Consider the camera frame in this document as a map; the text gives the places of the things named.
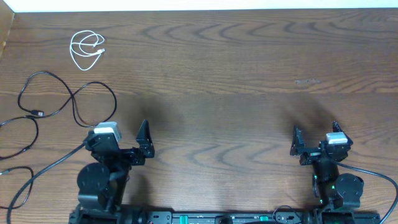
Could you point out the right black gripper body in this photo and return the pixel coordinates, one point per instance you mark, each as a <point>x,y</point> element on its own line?
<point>311,155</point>

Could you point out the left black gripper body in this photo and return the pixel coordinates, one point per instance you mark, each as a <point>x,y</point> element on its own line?
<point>130,158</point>

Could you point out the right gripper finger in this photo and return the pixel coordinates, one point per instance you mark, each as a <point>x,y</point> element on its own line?
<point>336,127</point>
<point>298,143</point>

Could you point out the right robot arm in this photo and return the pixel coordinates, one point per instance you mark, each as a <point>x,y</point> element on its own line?
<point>339,194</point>

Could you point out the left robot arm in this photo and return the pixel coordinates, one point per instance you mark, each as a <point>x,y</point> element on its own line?
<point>102,183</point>

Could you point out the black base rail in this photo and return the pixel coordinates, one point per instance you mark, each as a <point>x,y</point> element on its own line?
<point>166,217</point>

